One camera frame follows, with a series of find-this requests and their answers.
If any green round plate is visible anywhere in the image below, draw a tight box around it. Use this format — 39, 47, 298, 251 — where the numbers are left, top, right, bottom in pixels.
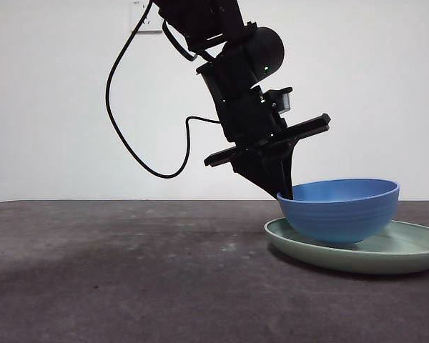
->
264, 217, 429, 275

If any white wall power socket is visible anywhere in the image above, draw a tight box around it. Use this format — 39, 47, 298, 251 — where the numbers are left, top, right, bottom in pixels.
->
130, 0, 164, 36

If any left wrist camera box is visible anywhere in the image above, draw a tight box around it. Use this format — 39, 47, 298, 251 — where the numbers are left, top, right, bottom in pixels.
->
262, 87, 294, 116

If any long black cable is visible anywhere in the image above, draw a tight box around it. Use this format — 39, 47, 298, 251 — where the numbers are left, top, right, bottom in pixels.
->
106, 0, 221, 179

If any blue ribbed bowl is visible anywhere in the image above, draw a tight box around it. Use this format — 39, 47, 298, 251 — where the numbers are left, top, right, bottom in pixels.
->
276, 178, 401, 244

